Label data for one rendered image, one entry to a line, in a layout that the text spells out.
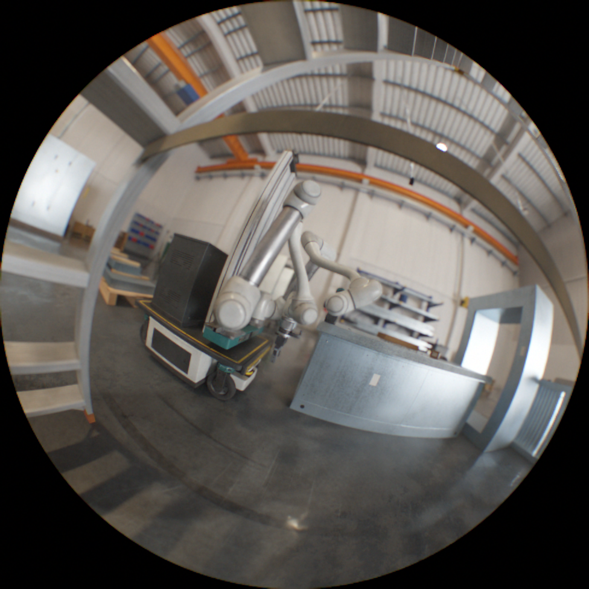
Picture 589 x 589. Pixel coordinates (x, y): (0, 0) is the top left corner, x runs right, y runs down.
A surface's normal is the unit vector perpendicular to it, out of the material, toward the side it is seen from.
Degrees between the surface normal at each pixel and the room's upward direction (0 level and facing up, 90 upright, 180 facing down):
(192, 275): 90
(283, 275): 78
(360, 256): 90
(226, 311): 96
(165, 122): 90
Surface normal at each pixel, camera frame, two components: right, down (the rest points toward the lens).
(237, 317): 0.18, 0.13
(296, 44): -0.35, 0.94
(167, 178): 0.91, 0.33
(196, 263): -0.09, -0.07
